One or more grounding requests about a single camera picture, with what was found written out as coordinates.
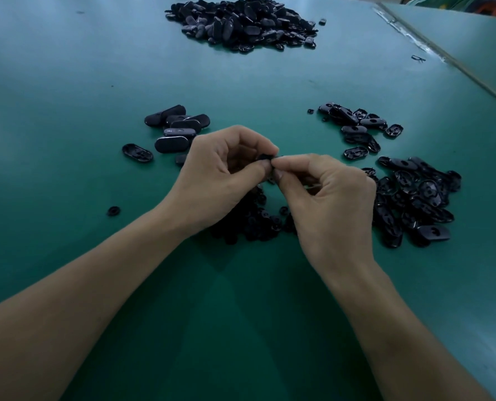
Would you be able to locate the person's right hand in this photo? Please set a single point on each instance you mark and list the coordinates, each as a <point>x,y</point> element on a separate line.
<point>331,217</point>

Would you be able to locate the person's left hand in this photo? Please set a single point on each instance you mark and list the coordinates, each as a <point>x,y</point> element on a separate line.
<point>214,183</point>

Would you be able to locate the pile of small black buttons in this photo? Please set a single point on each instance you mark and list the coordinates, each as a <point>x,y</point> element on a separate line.
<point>256,223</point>

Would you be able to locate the assembled black oval piece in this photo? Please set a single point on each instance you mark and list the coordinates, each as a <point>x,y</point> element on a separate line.
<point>164,115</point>
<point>194,121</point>
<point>179,132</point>

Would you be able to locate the pile of black oval shells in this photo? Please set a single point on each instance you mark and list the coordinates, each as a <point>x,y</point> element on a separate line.
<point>415,200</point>

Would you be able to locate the lone black ring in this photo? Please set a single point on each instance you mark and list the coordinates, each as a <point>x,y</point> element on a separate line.
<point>113,211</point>

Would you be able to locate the person's right forearm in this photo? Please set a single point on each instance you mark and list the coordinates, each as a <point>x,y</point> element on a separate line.
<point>411,346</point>

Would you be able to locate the person's left forearm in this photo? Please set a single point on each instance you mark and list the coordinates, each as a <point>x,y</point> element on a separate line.
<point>64,321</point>

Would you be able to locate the small black plastic scrap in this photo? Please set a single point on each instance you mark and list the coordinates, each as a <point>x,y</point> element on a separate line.
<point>418,58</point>

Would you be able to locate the green striped bag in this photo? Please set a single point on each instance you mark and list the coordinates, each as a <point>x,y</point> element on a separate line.
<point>461,0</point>

